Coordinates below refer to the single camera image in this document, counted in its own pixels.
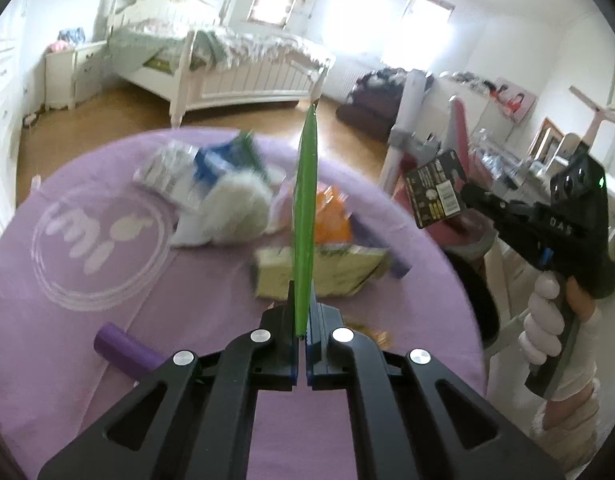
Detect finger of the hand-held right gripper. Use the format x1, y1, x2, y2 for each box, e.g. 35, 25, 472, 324
460, 185, 518, 231

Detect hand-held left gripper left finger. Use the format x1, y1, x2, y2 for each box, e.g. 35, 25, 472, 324
37, 280, 301, 480

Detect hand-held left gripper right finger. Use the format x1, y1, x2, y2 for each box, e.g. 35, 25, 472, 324
304, 285, 563, 480

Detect black snack packet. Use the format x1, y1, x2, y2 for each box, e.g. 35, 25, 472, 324
405, 150, 471, 231

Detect green snack packet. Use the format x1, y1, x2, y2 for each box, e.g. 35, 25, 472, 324
292, 102, 319, 338

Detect person's right forearm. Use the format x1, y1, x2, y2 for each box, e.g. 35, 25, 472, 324
530, 310, 605, 453

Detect person's right hand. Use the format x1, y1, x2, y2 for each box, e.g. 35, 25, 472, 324
518, 274, 602, 368

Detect white desk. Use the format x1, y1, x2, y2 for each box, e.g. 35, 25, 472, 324
467, 130, 555, 196

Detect pink desk chair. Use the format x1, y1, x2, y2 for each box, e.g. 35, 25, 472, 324
377, 67, 498, 261

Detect yellow snack packet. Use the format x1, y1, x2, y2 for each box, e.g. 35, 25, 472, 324
251, 245, 393, 298

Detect red and white picture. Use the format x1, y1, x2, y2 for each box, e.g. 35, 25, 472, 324
487, 77, 535, 123

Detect white t-shaped stand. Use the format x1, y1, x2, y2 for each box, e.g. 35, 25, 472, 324
570, 85, 615, 161

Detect orange snack packet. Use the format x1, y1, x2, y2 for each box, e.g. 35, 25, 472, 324
315, 185, 353, 246

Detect dark armchair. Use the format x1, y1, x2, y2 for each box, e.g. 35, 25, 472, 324
336, 67, 413, 138

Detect purple cylinder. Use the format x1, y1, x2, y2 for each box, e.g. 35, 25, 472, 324
93, 323, 160, 378

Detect crumpled white tissue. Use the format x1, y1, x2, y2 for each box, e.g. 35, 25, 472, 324
172, 170, 273, 248

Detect white radiator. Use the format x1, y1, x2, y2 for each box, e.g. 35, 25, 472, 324
332, 57, 368, 98

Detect blue and white packet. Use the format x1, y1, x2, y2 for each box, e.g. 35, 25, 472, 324
194, 132, 268, 191

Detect purple tablecloth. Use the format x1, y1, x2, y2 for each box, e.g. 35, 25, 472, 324
0, 127, 488, 480

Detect bright middle window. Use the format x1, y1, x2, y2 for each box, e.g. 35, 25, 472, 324
322, 0, 393, 58

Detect floral bedding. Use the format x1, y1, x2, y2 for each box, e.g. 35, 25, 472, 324
110, 17, 333, 73

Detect white nightstand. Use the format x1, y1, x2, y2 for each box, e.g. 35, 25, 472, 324
44, 40, 108, 111

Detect pink and blue toys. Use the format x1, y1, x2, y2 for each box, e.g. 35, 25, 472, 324
47, 27, 85, 53

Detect wooden picture frame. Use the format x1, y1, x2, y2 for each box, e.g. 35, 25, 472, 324
530, 117, 578, 166

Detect window with wooden frame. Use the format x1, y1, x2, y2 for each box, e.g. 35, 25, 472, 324
405, 0, 455, 26

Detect white bed frame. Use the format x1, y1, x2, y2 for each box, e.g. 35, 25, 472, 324
107, 0, 335, 128

